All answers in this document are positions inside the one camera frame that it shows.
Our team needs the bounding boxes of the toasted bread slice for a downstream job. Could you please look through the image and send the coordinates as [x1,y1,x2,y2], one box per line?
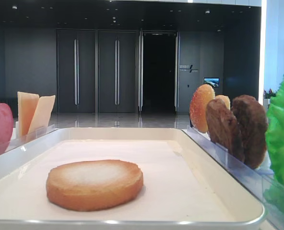
[46,160,143,211]

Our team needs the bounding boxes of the cheese slice inner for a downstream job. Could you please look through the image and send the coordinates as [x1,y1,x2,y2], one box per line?
[27,95,56,134]

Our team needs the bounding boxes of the cheese slice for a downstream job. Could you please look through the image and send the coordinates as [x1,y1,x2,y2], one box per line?
[27,95,56,134]
[17,92,39,137]

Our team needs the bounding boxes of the cheese slice outer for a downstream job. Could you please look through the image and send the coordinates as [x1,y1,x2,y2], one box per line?
[17,92,39,137]

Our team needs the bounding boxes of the green lettuce leaf in rack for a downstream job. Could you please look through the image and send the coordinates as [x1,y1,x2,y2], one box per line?
[266,79,284,185]

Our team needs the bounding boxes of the bun slice nearer tray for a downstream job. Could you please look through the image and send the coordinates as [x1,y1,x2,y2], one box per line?
[189,84,215,133]

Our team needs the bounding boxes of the dark double door middle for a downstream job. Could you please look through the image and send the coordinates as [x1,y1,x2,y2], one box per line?
[98,31,136,113]

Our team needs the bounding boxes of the dark double door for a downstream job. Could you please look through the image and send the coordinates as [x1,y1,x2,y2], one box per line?
[98,31,136,113]
[57,30,95,113]

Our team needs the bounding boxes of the brown patty nearer tray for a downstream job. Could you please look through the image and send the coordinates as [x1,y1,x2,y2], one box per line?
[206,99,245,162]

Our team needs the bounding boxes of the white metal tray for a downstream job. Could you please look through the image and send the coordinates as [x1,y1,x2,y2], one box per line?
[0,128,266,230]

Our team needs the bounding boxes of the bun slice nearer pusher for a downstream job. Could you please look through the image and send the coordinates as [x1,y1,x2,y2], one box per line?
[215,95,231,110]

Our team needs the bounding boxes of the dark double door left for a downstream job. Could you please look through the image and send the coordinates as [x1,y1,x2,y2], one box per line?
[57,30,95,113]

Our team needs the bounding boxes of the brown patty nearer pusher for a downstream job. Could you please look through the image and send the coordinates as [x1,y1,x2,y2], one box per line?
[231,95,268,169]

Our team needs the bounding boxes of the potted flowers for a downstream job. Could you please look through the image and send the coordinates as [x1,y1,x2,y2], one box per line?
[263,89,276,99]

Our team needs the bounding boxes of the wall display screen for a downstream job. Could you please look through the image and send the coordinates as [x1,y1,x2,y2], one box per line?
[203,78,220,88]

